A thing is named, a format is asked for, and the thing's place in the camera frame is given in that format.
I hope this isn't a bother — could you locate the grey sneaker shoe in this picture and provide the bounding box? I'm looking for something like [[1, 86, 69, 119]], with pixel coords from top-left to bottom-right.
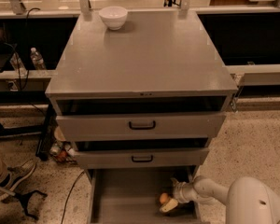
[[0, 160, 36, 191]]

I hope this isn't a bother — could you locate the clear plastic water bottle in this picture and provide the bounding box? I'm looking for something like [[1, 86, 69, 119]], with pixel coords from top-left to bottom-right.
[[30, 48, 46, 70]]

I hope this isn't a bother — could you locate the black floor cable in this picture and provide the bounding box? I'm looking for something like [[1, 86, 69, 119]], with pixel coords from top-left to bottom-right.
[[60, 170, 86, 224]]

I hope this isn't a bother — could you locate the grey bottom drawer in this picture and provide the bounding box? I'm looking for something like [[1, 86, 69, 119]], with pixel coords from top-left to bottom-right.
[[88, 167, 203, 224]]

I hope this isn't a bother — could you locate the black stand base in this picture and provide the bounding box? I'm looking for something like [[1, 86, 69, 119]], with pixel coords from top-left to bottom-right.
[[0, 187, 48, 220]]

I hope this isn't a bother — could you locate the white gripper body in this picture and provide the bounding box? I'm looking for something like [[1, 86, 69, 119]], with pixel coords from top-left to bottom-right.
[[173, 182, 197, 203]]

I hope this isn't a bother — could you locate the black side table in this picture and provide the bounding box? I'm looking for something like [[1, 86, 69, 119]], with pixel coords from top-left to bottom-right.
[[0, 39, 54, 161]]

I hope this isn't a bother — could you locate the grey top drawer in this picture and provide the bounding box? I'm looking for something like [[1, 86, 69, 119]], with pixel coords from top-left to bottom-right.
[[57, 112, 226, 141]]

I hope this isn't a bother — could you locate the white ceramic bowl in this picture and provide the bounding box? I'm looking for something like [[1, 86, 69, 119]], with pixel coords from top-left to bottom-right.
[[99, 7, 128, 30]]

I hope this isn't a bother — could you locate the grey metal drawer cabinet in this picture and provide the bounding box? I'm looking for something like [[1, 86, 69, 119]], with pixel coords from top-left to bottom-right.
[[45, 9, 239, 179]]

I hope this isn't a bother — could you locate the basket of small items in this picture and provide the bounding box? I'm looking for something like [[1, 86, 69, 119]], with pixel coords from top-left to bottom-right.
[[49, 126, 77, 163]]

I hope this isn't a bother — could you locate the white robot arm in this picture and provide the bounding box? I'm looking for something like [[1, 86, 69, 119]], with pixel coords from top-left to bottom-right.
[[160, 175, 280, 224]]

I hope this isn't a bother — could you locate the grey drawer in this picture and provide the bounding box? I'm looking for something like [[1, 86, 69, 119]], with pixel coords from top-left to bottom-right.
[[57, 112, 226, 141], [75, 148, 209, 169], [88, 167, 203, 224]]

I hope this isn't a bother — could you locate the grey middle drawer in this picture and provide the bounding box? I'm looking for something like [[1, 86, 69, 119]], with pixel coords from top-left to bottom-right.
[[75, 148, 209, 169]]

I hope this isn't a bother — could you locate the orange fruit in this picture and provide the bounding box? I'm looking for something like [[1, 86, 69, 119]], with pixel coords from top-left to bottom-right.
[[159, 193, 169, 204]]

